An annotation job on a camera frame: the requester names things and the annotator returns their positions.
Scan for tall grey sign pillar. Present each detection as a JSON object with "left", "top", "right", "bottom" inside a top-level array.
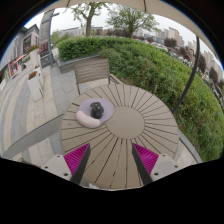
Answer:
[{"left": 38, "top": 9, "right": 56, "bottom": 68}]

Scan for lilac mouse pad with wrist rest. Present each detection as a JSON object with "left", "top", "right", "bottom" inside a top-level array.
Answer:
[{"left": 75, "top": 97, "right": 115, "bottom": 129}]

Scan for white planter box with flowers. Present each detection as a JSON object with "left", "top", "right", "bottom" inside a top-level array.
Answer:
[{"left": 26, "top": 70, "right": 45, "bottom": 102}]

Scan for beige umbrella canopy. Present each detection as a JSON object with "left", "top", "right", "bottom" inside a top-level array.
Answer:
[{"left": 43, "top": 0, "right": 215, "bottom": 51}]

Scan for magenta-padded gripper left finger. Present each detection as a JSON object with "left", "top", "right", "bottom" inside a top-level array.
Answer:
[{"left": 40, "top": 143, "right": 92, "bottom": 186}]

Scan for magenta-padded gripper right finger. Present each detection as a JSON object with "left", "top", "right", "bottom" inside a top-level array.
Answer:
[{"left": 131, "top": 143, "right": 184, "bottom": 186}]

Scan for distant apartment buildings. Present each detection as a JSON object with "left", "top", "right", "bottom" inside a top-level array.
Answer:
[{"left": 133, "top": 26, "right": 224, "bottom": 82}]

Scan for brown slatted outdoor chair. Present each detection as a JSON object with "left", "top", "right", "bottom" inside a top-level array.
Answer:
[{"left": 73, "top": 58, "right": 123, "bottom": 96}]

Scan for dark curved umbrella pole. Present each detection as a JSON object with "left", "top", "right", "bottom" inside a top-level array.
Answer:
[{"left": 171, "top": 34, "right": 201, "bottom": 115}]

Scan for tree with bare forked trunk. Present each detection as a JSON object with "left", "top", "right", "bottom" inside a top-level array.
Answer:
[{"left": 71, "top": 1, "right": 110, "bottom": 37}]

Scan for round leafy green tree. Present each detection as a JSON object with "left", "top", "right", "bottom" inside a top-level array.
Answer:
[{"left": 106, "top": 4, "right": 160, "bottom": 38}]

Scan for black computer mouse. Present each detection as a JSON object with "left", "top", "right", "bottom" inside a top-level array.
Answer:
[{"left": 89, "top": 101, "right": 105, "bottom": 120}]

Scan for storefront building with signs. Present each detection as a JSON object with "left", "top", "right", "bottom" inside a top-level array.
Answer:
[{"left": 0, "top": 24, "right": 41, "bottom": 92}]

